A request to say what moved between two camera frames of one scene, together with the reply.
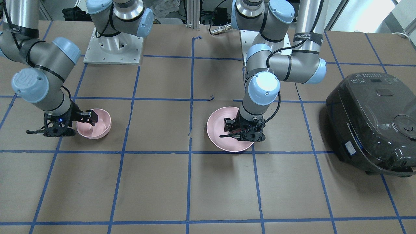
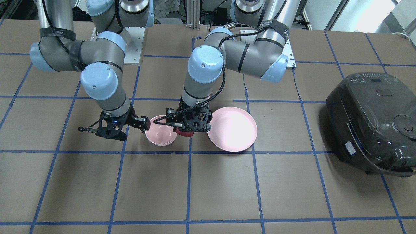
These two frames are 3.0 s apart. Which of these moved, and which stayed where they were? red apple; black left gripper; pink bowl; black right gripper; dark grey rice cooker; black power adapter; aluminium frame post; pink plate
Moved: pink bowl; black left gripper; red apple; black right gripper
Stayed: pink plate; black power adapter; aluminium frame post; dark grey rice cooker
